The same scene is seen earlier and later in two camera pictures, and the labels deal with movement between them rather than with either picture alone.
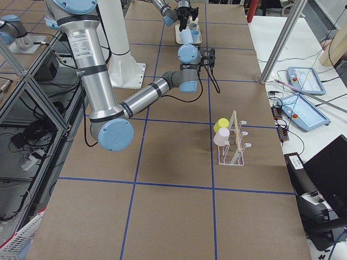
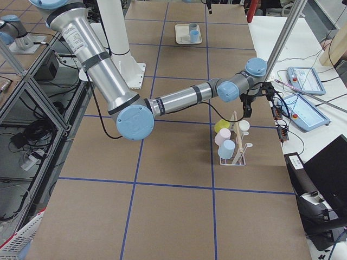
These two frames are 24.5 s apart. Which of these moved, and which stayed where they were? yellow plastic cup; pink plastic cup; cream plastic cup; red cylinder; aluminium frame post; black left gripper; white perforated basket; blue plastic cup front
Moved: cream plastic cup; black left gripper
Stayed: white perforated basket; blue plastic cup front; aluminium frame post; yellow plastic cup; red cylinder; pink plastic cup
